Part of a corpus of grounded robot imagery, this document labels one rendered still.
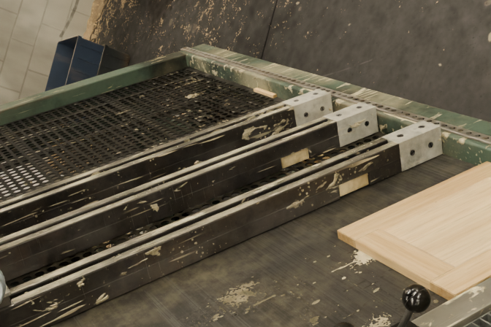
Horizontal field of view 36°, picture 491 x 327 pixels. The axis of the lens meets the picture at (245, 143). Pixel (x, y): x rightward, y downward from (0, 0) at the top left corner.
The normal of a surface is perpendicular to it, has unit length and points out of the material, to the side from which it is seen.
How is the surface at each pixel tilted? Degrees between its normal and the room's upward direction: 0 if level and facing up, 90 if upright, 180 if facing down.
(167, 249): 90
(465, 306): 55
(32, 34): 90
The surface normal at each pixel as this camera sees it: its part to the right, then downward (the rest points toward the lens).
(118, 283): 0.50, 0.24
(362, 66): -0.79, -0.26
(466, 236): -0.17, -0.92
